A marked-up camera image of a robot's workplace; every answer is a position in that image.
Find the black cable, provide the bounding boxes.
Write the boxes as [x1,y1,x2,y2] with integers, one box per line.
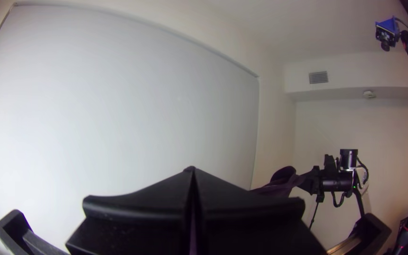
[307,194,323,231]

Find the whiteboard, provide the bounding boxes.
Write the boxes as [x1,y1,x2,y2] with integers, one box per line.
[0,1,261,248]

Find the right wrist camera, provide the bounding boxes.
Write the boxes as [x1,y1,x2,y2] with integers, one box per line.
[323,153,337,179]

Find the blue overhead camera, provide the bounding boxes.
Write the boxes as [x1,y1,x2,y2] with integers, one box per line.
[374,16,401,52]

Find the wall air vent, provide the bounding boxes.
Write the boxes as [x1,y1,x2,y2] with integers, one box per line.
[308,70,329,85]

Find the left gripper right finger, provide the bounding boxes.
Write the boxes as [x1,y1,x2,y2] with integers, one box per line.
[194,166,327,255]

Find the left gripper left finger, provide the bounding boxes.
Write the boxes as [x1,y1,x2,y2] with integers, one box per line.
[66,165,195,255]

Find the black t-shirt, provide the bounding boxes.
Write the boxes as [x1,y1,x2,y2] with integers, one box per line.
[249,165,315,198]

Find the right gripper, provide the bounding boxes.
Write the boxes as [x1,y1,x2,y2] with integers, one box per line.
[306,165,325,204]

